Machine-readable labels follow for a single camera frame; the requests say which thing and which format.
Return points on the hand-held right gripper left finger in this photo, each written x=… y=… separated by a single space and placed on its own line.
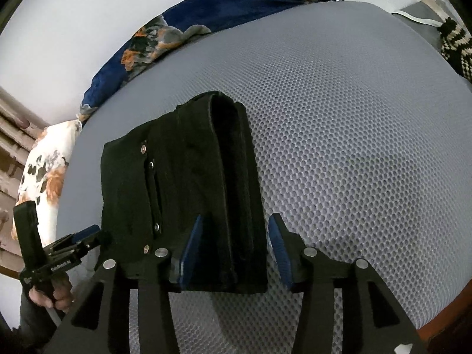
x=190 y=250

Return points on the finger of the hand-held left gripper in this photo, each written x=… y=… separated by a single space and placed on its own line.
x=84 y=233
x=88 y=245

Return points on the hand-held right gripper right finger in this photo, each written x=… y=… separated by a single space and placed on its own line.
x=280 y=247

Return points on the black pants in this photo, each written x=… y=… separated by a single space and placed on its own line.
x=184 y=162

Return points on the person's left forearm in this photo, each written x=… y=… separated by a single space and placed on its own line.
x=33 y=322

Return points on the person's left hand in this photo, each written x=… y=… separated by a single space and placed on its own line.
x=62 y=297

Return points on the white floral pillow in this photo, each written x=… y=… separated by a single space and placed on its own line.
x=48 y=155

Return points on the brown wooden headboard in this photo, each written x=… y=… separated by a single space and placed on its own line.
x=11 y=136

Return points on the grey mesh mattress pad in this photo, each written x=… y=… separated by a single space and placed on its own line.
x=350 y=155

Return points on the blue floral blanket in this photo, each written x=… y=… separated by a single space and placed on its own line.
x=239 y=3

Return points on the black and white knitted cloth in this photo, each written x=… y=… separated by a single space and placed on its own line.
x=455 y=49

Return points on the grey cloth with white trim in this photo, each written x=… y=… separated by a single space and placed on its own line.
x=416 y=11

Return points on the wooden bed frame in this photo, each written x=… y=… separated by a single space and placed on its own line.
x=450 y=324

